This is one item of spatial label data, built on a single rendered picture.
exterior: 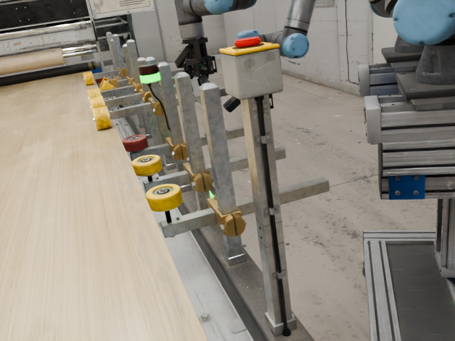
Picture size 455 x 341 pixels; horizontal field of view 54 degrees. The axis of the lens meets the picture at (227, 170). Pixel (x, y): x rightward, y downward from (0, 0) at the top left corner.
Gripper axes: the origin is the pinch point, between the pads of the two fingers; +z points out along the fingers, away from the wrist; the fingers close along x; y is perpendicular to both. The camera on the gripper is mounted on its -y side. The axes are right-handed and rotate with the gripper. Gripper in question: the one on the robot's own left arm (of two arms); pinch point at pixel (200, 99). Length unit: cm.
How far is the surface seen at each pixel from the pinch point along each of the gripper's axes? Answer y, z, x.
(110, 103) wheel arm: -55, 3, -8
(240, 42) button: 71, -23, -39
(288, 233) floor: -42, 98, 71
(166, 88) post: 0.7, -6.6, -12.3
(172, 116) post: 0.6, 2.4, -12.1
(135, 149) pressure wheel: -5.8, 10.6, -24.0
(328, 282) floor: 4, 99, 50
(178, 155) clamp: 2.7, 14.6, -13.9
